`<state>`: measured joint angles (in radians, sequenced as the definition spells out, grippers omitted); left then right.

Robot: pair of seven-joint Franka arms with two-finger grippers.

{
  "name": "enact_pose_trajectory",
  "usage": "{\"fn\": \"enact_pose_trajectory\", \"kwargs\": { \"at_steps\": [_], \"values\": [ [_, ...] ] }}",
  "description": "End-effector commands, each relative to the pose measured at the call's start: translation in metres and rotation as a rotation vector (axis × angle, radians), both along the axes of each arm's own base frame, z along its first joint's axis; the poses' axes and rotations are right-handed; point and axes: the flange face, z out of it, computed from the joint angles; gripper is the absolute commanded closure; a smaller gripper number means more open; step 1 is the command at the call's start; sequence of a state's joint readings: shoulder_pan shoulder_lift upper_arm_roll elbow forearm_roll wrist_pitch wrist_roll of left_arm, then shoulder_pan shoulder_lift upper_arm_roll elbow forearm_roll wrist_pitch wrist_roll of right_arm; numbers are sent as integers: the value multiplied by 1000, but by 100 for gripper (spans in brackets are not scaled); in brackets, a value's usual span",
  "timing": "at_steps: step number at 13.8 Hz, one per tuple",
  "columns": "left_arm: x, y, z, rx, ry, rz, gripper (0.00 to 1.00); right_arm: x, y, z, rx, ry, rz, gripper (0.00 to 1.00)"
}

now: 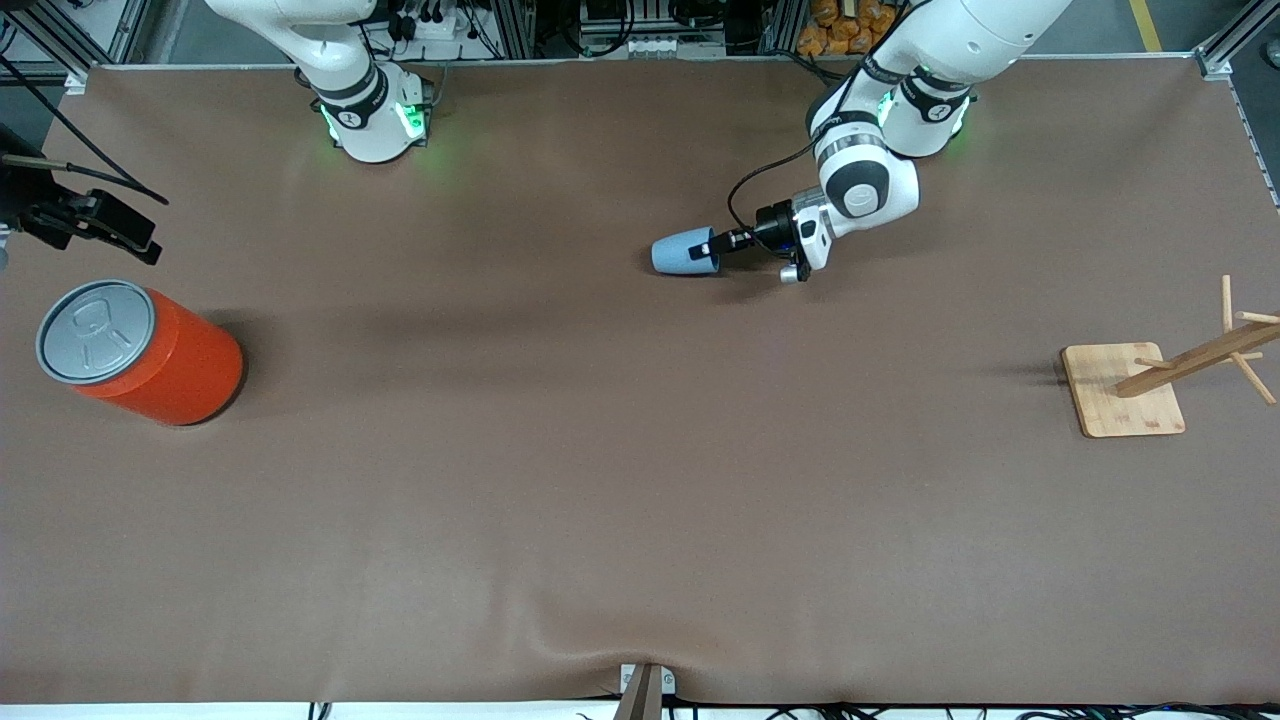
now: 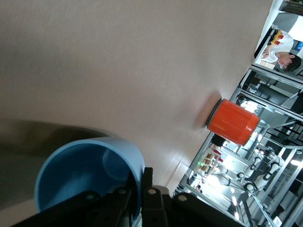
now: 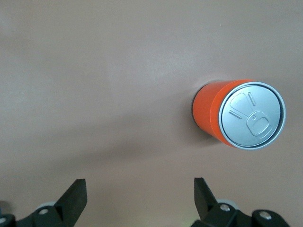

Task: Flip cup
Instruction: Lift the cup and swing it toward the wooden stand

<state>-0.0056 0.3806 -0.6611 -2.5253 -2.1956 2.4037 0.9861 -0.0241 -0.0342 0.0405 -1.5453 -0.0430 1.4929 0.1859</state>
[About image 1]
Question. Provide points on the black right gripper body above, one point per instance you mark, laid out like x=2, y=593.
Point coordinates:
x=28, y=212

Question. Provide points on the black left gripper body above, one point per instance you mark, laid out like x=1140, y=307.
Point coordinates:
x=772, y=229

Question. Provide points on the blue plastic cup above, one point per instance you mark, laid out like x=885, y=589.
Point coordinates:
x=675, y=252

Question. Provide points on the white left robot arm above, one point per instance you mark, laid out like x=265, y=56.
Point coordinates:
x=865, y=185

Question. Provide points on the wooden cup rack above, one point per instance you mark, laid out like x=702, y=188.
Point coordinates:
x=1120, y=395

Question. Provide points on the orange canister grey lid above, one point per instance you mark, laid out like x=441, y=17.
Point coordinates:
x=190, y=370

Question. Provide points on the pile of orange objects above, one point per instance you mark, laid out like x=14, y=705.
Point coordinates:
x=840, y=30

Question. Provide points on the black electronics rack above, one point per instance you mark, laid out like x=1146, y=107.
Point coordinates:
x=650, y=45

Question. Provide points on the white power strip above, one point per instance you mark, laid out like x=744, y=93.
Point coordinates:
x=435, y=25

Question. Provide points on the white corner bracket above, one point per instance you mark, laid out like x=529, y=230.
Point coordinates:
x=76, y=83

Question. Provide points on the aluminium frame profile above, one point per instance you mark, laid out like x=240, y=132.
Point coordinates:
x=130, y=30
x=1225, y=50

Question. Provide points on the grey bracket with pole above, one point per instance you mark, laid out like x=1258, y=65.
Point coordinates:
x=645, y=695

